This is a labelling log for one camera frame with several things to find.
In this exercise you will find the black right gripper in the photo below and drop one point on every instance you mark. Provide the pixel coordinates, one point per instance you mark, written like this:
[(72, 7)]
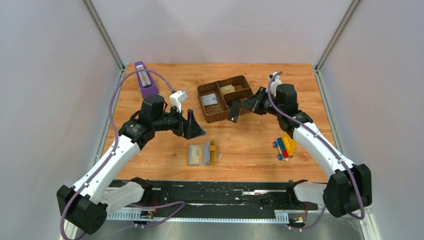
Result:
[(254, 103)]

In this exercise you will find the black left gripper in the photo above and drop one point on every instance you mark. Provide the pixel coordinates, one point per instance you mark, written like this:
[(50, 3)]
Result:
[(189, 129)]

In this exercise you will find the black card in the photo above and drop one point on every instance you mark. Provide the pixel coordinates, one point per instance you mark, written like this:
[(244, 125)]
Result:
[(235, 108)]

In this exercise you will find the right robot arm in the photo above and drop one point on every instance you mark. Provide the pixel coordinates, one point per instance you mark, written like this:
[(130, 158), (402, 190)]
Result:
[(349, 185)]

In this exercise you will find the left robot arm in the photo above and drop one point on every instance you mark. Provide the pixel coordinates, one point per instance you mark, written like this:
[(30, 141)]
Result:
[(87, 203)]

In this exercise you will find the gold card in holder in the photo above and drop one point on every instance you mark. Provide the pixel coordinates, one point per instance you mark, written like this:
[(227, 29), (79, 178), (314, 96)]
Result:
[(197, 154)]

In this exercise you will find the gold card in basket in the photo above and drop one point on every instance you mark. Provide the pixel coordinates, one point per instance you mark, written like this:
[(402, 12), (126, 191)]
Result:
[(227, 89)]

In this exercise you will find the silver card in basket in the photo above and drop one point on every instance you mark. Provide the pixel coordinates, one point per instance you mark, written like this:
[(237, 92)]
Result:
[(209, 99)]

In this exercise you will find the brown wicker divided basket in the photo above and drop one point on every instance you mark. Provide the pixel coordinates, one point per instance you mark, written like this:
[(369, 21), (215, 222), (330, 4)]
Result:
[(220, 111)]

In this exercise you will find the colourful toy block truck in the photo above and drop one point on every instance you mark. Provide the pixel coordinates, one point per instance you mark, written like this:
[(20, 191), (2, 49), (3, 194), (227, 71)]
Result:
[(285, 146)]

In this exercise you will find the purple metronome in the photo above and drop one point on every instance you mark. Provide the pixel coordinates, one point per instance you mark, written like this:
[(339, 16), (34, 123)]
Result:
[(147, 85)]

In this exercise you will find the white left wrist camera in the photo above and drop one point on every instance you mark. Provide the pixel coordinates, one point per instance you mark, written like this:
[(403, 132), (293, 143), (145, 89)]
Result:
[(176, 100)]

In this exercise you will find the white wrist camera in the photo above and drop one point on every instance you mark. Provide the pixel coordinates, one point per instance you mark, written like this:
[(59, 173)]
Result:
[(176, 100), (275, 80)]

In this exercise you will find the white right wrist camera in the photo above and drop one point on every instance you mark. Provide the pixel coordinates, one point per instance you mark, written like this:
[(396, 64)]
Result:
[(275, 80)]

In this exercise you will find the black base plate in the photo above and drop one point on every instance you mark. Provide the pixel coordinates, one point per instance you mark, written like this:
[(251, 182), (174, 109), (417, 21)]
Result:
[(223, 200)]

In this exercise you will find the aluminium frame rail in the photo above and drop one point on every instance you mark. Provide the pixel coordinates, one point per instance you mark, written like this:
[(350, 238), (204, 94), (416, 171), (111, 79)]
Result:
[(146, 214)]

